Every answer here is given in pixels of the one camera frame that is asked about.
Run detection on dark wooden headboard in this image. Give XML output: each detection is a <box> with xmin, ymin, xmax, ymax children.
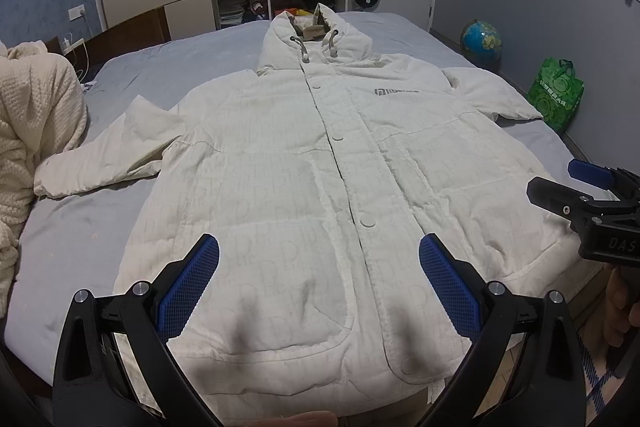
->
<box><xmin>46</xmin><ymin>6</ymin><xmax>171</xmax><ymax>68</ymax></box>

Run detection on white wall socket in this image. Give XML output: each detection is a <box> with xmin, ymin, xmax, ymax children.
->
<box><xmin>68</xmin><ymin>4</ymin><xmax>86</xmax><ymax>20</ymax></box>

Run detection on green shopping bag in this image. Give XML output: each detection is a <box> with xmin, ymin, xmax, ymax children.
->
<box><xmin>526</xmin><ymin>57</ymin><xmax>585</xmax><ymax>134</ymax></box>

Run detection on cream knitted blanket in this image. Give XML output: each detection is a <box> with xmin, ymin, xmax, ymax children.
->
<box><xmin>0</xmin><ymin>40</ymin><xmax>88</xmax><ymax>314</ymax></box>

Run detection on white charger cable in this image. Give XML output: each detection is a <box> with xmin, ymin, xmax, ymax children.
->
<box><xmin>60</xmin><ymin>34</ymin><xmax>97</xmax><ymax>92</ymax></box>

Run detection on white hooded padded jacket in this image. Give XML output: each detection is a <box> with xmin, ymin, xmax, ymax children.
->
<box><xmin>35</xmin><ymin>6</ymin><xmax>599</xmax><ymax>425</ymax></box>

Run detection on person's right hand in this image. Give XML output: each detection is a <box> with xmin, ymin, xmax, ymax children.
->
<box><xmin>603</xmin><ymin>265</ymin><xmax>640</xmax><ymax>347</ymax></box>

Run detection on light blue bed sheet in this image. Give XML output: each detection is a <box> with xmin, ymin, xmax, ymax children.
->
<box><xmin>2</xmin><ymin>12</ymin><xmax>608</xmax><ymax>384</ymax></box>

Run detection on blue globe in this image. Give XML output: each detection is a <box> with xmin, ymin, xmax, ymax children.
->
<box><xmin>459</xmin><ymin>20</ymin><xmax>503</xmax><ymax>65</ymax></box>

